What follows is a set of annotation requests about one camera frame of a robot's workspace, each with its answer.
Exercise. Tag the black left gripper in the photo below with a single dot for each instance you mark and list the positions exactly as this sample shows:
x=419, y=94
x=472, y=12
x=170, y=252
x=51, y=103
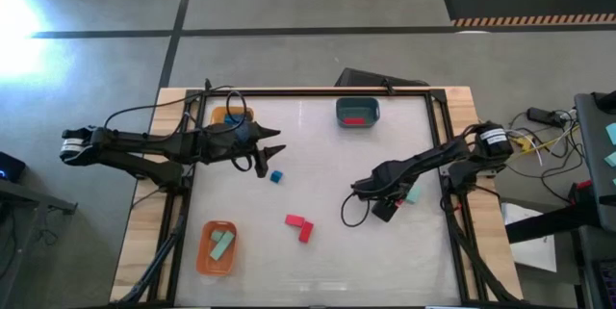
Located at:
x=221, y=145

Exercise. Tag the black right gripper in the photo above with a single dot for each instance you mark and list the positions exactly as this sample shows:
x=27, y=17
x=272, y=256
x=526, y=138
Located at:
x=380, y=181

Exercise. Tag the small blue cube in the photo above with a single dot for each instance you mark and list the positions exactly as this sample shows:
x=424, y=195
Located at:
x=276, y=177

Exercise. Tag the blue cube block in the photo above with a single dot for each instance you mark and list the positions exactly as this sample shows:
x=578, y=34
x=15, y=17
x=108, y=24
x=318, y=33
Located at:
x=233, y=120

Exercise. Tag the small teal block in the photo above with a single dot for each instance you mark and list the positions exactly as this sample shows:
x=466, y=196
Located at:
x=216, y=235

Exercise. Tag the long teal block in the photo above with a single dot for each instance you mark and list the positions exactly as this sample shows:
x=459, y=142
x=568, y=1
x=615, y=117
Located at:
x=222, y=249

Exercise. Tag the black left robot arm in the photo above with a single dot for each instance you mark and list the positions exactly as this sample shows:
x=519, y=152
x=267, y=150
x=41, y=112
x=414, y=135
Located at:
x=135, y=143

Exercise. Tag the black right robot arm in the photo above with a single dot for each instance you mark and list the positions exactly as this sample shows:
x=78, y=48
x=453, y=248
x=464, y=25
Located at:
x=433, y=157

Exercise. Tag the yellow plastic bin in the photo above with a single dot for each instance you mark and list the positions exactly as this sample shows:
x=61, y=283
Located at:
x=219, y=115

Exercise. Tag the red arch block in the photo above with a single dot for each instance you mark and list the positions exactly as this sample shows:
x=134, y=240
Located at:
x=306, y=232

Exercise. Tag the grey-blue plastic bin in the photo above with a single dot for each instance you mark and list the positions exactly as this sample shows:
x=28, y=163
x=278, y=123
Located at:
x=342, y=107

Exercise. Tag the black flat-topped object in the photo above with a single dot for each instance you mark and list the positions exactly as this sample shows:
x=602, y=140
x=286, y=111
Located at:
x=366, y=79

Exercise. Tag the orange plastic bin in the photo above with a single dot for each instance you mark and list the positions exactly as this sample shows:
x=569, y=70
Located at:
x=204, y=261

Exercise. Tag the white paper sheet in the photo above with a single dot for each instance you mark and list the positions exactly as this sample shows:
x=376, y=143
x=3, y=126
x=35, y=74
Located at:
x=529, y=251

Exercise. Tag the black stand beam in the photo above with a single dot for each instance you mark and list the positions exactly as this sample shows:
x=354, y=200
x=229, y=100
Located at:
x=548, y=224

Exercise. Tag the black power strip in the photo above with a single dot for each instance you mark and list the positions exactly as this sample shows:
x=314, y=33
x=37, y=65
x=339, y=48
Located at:
x=541, y=115

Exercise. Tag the red clamp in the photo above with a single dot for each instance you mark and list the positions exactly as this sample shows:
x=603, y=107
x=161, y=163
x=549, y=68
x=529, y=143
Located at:
x=583, y=185

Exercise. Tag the dark side desk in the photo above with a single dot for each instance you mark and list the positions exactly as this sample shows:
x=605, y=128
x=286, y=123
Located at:
x=592, y=155

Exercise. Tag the dark keyboard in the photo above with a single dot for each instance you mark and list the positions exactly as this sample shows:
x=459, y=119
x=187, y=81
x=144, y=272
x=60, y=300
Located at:
x=606, y=285

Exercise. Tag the grey side desk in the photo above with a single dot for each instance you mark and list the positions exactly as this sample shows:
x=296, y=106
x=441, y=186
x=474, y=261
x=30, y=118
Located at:
x=19, y=198

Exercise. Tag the black device with blue light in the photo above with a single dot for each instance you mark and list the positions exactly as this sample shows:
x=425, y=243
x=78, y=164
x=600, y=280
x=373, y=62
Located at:
x=12, y=167

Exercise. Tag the black table frame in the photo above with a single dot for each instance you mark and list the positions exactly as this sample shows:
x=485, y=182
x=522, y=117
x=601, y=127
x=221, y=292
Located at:
x=313, y=93

